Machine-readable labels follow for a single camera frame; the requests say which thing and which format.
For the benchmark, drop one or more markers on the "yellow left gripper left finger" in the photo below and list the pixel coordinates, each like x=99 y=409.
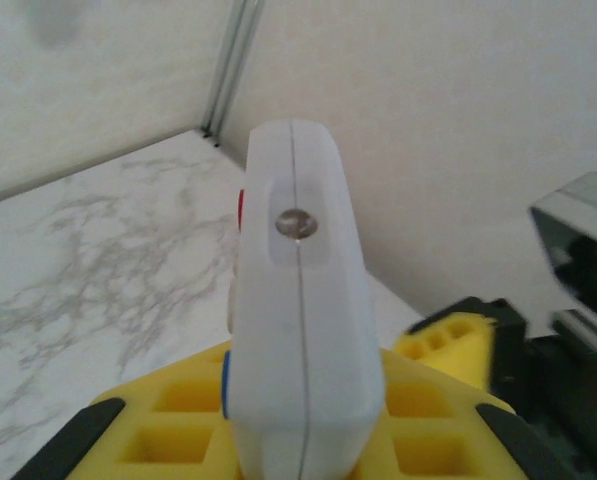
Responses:
x=168 y=440

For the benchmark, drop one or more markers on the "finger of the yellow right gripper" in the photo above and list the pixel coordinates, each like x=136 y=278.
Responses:
x=448 y=350

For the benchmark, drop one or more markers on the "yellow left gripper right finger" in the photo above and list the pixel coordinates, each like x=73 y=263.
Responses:
x=428 y=440

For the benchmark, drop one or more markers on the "white tube with label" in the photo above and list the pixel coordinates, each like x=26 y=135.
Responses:
x=303 y=325

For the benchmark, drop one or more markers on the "aluminium frame post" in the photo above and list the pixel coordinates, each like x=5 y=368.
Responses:
x=230 y=70

